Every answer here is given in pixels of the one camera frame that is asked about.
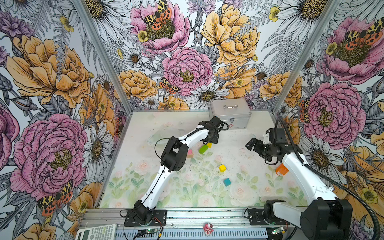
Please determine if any green rectangular block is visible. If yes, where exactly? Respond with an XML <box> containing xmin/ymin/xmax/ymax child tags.
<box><xmin>199</xmin><ymin>145</ymin><xmax>209</xmax><ymax>155</ymax></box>

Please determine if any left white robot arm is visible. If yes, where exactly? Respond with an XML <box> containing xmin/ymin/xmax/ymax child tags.
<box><xmin>127</xmin><ymin>117</ymin><xmax>230</xmax><ymax>225</ymax></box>

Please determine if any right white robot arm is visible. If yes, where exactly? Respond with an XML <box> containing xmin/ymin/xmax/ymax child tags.
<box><xmin>246</xmin><ymin>128</ymin><xmax>353</xmax><ymax>240</ymax></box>

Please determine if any orange cup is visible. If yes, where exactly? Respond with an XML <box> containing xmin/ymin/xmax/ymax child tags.
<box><xmin>275</xmin><ymin>164</ymin><xmax>289</xmax><ymax>177</ymax></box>

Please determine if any silver metal case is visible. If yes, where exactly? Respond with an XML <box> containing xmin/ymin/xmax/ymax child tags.
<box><xmin>210</xmin><ymin>99</ymin><xmax>252</xmax><ymax>130</ymax></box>

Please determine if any teal cube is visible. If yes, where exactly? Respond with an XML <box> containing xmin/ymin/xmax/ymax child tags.
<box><xmin>223</xmin><ymin>178</ymin><xmax>232</xmax><ymax>187</ymax></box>

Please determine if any pink toy figure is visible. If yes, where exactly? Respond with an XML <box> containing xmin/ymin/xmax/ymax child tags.
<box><xmin>203</xmin><ymin>223</ymin><xmax>214</xmax><ymax>236</ymax></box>

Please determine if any white calculator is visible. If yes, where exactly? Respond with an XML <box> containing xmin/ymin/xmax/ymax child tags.
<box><xmin>75</xmin><ymin>224</ymin><xmax>117</xmax><ymax>240</ymax></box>

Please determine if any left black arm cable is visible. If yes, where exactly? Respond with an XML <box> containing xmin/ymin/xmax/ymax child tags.
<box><xmin>140</xmin><ymin>119</ymin><xmax>230</xmax><ymax>208</ymax></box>

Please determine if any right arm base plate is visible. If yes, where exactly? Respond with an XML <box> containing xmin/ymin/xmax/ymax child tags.
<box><xmin>244</xmin><ymin>208</ymin><xmax>290</xmax><ymax>227</ymax></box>

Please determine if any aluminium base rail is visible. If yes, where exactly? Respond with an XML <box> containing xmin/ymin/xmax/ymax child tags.
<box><xmin>79</xmin><ymin>206</ymin><xmax>301</xmax><ymax>230</ymax></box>

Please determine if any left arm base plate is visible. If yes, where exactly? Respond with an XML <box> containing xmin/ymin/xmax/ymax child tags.
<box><xmin>124</xmin><ymin>210</ymin><xmax>168</xmax><ymax>227</ymax></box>

